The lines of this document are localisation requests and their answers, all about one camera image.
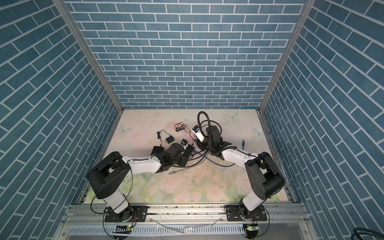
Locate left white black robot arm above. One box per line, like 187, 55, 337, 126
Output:
86, 143, 195, 223

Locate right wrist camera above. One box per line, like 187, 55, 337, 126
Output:
192, 125, 205, 143

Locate blue ethernet cable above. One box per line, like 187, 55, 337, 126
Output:
191, 139, 247, 168

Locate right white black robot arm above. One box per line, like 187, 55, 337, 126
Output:
192, 125, 286, 220

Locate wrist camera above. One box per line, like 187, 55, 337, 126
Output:
192, 125, 205, 143
180, 139, 189, 148

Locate black ethernet cable gold plug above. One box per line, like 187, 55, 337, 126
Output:
185, 119, 223, 169

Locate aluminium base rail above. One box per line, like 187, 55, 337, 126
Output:
54, 202, 316, 240

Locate grey ethernet cable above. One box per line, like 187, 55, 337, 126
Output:
167, 166, 199, 176

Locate black network switch blue ports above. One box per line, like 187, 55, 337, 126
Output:
151, 146, 165, 156

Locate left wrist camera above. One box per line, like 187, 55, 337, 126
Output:
180, 139, 189, 148

